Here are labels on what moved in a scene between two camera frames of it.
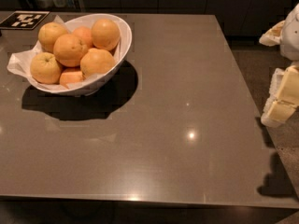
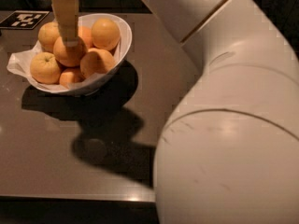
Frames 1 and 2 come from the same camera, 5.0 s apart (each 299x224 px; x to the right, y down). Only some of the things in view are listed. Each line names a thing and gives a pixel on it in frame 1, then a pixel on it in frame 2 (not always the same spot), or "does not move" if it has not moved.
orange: x=71 y=76 does not move
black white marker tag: x=23 y=20 does not move
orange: x=45 y=68 does not move
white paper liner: x=58 y=20 → x=21 y=62
